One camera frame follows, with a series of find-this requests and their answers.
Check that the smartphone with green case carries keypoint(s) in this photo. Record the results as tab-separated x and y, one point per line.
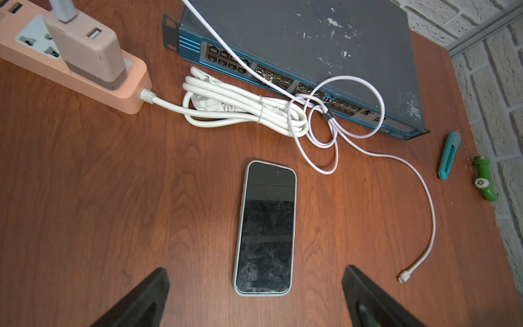
264	260

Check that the pink USB charger adapter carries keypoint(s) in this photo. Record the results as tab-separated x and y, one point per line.
89	48

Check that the pink power strip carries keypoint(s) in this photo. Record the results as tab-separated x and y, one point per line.
25	42

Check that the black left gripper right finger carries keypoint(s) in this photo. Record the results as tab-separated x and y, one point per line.
369	305

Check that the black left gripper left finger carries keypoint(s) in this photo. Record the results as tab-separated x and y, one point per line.
143	306

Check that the aluminium frame corner post right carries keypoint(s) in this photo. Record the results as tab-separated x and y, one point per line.
499	20

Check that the grey blue network switch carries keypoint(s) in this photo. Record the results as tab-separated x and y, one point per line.
356	56

